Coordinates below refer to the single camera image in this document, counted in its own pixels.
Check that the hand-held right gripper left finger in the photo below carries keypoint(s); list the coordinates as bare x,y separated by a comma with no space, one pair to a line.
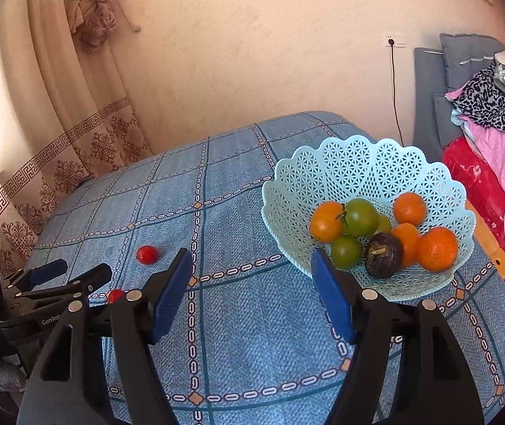
172,296

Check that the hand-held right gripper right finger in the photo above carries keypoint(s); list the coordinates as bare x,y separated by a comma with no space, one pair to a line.
334,296

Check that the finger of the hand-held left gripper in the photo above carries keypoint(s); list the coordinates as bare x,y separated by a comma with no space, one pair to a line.
49,272
95,276

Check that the red cherry tomato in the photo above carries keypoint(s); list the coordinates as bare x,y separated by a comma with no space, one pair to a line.
115,295
147,254

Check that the small green tomato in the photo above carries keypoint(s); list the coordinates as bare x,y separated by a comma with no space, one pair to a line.
346,253

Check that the dark passion fruit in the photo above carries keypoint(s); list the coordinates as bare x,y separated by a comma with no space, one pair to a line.
383,256

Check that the orange tomato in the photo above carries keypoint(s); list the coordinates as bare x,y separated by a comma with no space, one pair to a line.
325,223

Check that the large green tomato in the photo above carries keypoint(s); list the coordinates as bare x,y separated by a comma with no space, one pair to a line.
360,218

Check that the yellow-green tomato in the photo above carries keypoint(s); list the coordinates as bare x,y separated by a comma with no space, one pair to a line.
384,225

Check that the large orange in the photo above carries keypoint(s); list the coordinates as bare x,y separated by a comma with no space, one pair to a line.
437,249

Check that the light blue lattice basket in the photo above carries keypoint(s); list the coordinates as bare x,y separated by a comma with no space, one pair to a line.
367,159

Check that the small orange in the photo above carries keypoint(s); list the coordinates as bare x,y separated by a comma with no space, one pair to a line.
409,208
408,241

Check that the blue checked tablecloth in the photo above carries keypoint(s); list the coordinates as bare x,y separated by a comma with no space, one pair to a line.
234,177

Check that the orange wooden chair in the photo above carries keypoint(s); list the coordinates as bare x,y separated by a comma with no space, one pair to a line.
489,239

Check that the beige patterned curtain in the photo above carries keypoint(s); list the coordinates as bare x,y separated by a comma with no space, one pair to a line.
53,97

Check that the red cloth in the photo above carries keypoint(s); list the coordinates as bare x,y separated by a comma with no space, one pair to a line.
478,181

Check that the grey pillows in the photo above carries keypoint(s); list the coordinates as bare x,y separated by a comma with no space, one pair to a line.
427,102

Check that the pile of clothes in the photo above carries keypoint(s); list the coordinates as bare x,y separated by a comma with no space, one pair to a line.
500,150

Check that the rose curtain tieback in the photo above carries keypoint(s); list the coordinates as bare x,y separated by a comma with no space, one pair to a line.
97,22

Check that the grey cushion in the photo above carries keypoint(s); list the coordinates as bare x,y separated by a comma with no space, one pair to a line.
464,57

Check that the white wall socket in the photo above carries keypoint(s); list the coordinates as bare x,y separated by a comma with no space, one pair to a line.
394,40

